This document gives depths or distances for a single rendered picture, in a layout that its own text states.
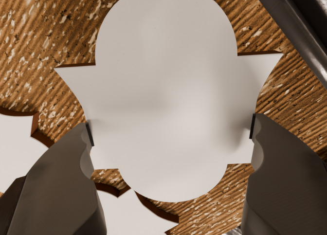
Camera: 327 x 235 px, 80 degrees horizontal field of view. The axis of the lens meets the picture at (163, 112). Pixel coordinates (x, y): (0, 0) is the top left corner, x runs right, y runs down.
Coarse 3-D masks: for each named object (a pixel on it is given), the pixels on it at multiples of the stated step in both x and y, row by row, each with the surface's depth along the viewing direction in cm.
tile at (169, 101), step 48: (144, 0) 9; (192, 0) 9; (96, 48) 10; (144, 48) 10; (192, 48) 10; (96, 96) 11; (144, 96) 11; (192, 96) 11; (240, 96) 11; (96, 144) 13; (144, 144) 13; (192, 144) 13; (240, 144) 13; (144, 192) 15; (192, 192) 15
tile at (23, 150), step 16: (0, 112) 18; (16, 112) 18; (32, 112) 18; (0, 128) 18; (16, 128) 18; (32, 128) 18; (0, 144) 19; (16, 144) 19; (32, 144) 19; (48, 144) 19; (0, 160) 20; (16, 160) 20; (32, 160) 19; (0, 176) 21; (16, 176) 21
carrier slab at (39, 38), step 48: (0, 0) 14; (48, 0) 14; (96, 0) 14; (240, 0) 13; (0, 48) 16; (48, 48) 16; (240, 48) 15; (288, 48) 15; (0, 96) 18; (48, 96) 18; (288, 96) 16; (0, 192) 23; (240, 192) 21
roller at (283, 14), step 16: (272, 0) 15; (288, 0) 15; (272, 16) 15; (288, 16) 15; (288, 32) 16; (304, 32) 16; (304, 48) 16; (320, 48) 16; (320, 64) 16; (320, 80) 17
